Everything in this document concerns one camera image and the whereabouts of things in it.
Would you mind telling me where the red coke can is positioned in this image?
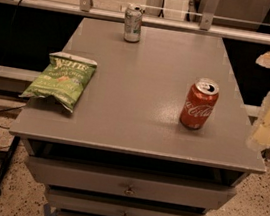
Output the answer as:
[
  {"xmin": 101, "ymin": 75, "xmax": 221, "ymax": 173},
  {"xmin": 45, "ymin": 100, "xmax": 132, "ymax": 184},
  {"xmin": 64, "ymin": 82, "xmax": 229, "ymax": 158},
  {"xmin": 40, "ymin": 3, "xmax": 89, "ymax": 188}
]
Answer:
[{"xmin": 180, "ymin": 78, "xmax": 219, "ymax": 129}]

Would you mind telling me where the silver green 7up can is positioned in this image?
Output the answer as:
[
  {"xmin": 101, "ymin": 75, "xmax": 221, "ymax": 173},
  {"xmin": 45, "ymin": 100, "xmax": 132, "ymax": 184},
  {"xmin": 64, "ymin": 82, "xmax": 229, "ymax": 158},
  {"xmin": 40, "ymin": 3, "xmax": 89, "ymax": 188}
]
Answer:
[{"xmin": 123, "ymin": 4, "xmax": 143, "ymax": 43}]

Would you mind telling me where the grey drawer cabinet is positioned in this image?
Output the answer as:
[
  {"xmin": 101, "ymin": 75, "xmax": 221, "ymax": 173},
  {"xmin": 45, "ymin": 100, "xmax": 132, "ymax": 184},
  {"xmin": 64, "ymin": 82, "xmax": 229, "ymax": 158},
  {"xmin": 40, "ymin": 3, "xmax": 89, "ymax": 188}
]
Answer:
[{"xmin": 10, "ymin": 19, "xmax": 265, "ymax": 216}]

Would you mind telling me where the green chip bag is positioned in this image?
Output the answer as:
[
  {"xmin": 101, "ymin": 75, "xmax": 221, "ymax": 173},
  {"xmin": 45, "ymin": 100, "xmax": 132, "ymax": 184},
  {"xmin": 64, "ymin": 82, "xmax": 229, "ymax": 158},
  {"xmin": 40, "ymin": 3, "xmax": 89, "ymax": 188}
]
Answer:
[{"xmin": 20, "ymin": 51, "xmax": 98, "ymax": 112}]

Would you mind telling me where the top grey drawer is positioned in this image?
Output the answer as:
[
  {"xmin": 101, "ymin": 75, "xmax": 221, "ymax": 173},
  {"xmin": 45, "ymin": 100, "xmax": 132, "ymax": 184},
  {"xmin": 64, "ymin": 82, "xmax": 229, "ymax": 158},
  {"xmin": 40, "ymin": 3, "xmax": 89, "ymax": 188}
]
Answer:
[{"xmin": 26, "ymin": 156, "xmax": 236, "ymax": 210}]

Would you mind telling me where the middle grey drawer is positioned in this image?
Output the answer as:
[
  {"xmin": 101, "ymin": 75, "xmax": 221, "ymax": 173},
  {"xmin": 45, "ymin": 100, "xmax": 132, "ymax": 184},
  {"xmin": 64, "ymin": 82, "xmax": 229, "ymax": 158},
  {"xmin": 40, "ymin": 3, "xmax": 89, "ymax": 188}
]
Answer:
[{"xmin": 45, "ymin": 189, "xmax": 205, "ymax": 216}]

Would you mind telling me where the black metal floor bar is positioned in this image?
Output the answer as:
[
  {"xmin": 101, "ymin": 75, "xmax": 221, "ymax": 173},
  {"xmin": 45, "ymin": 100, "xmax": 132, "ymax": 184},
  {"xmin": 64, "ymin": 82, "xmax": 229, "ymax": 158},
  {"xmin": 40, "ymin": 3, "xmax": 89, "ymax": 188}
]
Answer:
[{"xmin": 0, "ymin": 137, "xmax": 20, "ymax": 195}]

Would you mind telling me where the metal railing bracket right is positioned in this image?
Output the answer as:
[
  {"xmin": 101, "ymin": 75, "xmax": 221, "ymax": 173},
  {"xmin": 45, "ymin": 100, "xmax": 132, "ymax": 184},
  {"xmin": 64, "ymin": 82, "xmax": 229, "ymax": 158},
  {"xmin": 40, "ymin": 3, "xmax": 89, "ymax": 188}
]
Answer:
[{"xmin": 200, "ymin": 0, "xmax": 220, "ymax": 31}]

